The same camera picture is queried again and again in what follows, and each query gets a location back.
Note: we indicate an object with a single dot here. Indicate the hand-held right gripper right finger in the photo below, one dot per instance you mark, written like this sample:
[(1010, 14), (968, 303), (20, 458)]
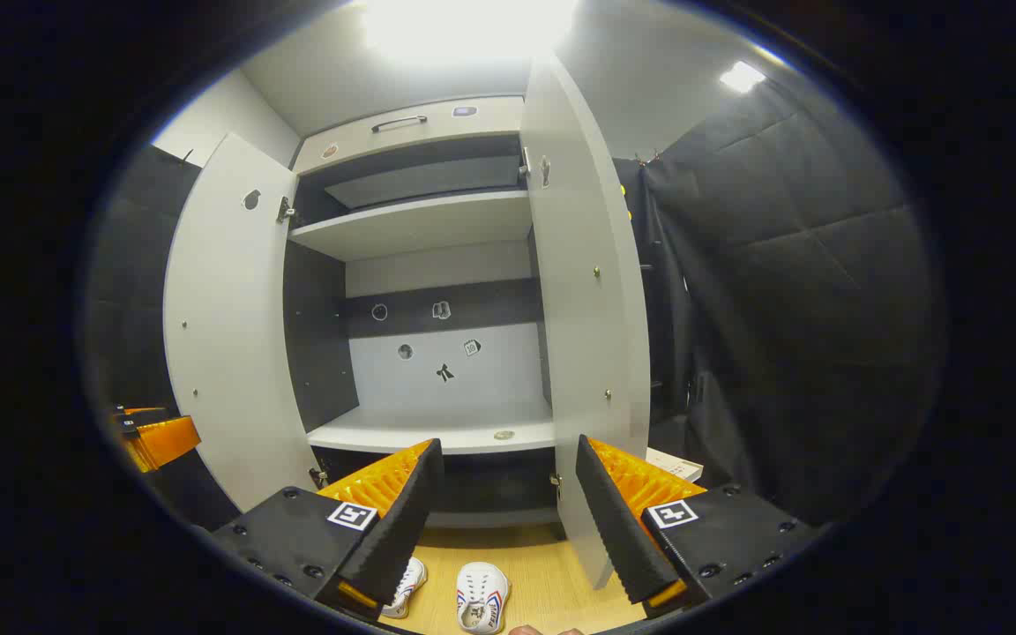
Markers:
[(614, 520)]

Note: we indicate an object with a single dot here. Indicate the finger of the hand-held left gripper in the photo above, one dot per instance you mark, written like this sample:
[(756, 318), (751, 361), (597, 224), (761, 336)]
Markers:
[(164, 441)]

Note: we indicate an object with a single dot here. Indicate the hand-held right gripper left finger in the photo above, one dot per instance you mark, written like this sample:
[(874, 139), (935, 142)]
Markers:
[(402, 529)]

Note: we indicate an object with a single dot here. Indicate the white shoe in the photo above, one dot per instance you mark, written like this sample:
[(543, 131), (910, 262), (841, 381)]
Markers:
[(481, 598), (408, 584)]

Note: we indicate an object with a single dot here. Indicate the grey shoe cabinet door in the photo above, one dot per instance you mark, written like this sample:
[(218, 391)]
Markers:
[(235, 335), (578, 335)]

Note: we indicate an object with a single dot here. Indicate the grey shoe cabinet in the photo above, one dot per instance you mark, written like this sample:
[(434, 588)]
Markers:
[(420, 225)]

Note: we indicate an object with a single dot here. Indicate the grey cabinet drawer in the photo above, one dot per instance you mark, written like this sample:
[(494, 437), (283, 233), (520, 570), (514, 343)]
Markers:
[(473, 128)]

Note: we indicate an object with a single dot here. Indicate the beige book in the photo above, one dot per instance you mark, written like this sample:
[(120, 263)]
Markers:
[(676, 463)]

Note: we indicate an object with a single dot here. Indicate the small ceiling light panel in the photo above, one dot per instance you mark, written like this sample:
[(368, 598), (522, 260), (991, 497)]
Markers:
[(742, 77)]

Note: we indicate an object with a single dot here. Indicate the large ceiling light panel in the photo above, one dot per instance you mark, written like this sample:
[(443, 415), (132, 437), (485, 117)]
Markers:
[(468, 26)]

